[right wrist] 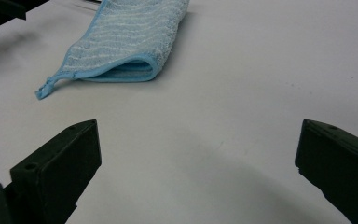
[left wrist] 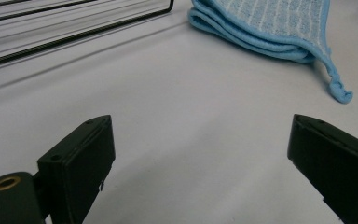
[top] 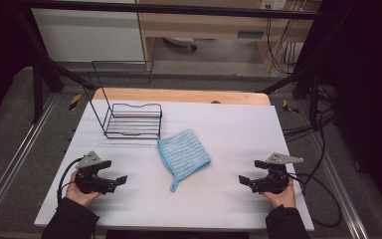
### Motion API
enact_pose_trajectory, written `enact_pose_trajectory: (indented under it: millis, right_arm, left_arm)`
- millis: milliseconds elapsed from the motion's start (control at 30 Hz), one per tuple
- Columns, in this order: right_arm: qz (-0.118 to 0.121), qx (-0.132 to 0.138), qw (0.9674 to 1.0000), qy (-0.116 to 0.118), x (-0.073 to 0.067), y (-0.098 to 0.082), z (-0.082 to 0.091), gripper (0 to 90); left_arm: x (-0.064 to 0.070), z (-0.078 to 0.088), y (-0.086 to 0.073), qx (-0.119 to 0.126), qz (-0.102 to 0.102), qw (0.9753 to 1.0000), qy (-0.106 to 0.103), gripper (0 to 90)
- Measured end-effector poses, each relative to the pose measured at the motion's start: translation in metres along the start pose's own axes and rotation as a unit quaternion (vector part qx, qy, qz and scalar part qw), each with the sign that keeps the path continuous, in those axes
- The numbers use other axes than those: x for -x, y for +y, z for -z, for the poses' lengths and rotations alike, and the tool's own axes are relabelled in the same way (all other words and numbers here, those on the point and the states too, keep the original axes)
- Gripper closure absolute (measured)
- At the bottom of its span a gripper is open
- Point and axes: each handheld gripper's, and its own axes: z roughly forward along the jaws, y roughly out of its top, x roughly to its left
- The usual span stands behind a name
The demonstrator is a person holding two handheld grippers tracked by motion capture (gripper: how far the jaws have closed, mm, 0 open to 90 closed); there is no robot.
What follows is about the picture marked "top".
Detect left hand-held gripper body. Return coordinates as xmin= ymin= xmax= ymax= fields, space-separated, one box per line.
xmin=74 ymin=150 xmax=118 ymax=195

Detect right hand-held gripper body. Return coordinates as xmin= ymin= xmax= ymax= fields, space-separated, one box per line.
xmin=250 ymin=152 xmax=304 ymax=195

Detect black wire rack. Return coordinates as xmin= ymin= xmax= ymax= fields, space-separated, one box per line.
xmin=82 ymin=60 xmax=163 ymax=140

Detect blue striped dish cloth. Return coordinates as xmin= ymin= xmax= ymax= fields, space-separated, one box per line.
xmin=156 ymin=128 xmax=212 ymax=193

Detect person's right hand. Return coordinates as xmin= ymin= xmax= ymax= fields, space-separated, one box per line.
xmin=262 ymin=178 xmax=297 ymax=209

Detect person's left hand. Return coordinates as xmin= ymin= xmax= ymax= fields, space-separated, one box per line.
xmin=65 ymin=178 xmax=101 ymax=208

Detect white table cover board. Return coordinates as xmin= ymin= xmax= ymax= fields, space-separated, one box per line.
xmin=34 ymin=99 xmax=315 ymax=232

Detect white cabinet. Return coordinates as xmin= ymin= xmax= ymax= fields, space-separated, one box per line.
xmin=30 ymin=8 xmax=146 ymax=63

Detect black curtain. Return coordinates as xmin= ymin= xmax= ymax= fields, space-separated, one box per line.
xmin=306 ymin=0 xmax=382 ymax=213
xmin=0 ymin=0 xmax=36 ymax=133

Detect office chair base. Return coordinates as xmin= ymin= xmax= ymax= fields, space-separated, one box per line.
xmin=162 ymin=36 xmax=199 ymax=52

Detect wooden desk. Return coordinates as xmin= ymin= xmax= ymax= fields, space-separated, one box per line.
xmin=135 ymin=0 xmax=322 ymax=74

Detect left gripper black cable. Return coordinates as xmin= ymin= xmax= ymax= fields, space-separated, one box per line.
xmin=56 ymin=157 xmax=85 ymax=206

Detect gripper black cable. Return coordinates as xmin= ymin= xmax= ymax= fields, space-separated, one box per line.
xmin=289 ymin=172 xmax=343 ymax=229
xmin=56 ymin=157 xmax=85 ymax=206

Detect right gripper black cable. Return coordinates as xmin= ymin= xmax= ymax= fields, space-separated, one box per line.
xmin=289 ymin=172 xmax=343 ymax=229

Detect black floor cables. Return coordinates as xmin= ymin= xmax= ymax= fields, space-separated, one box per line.
xmin=282 ymin=87 xmax=337 ymax=142

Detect aluminium floor rail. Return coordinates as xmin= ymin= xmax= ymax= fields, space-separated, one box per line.
xmin=0 ymin=94 xmax=60 ymax=227
xmin=311 ymin=132 xmax=370 ymax=239

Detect hanging cables bundle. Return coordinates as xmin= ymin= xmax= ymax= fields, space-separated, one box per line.
xmin=265 ymin=17 xmax=300 ymax=75

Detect white wall socket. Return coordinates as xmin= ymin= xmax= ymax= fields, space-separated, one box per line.
xmin=260 ymin=0 xmax=287 ymax=10

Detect black metal frame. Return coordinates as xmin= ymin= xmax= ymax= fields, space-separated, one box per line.
xmin=11 ymin=0 xmax=334 ymax=124

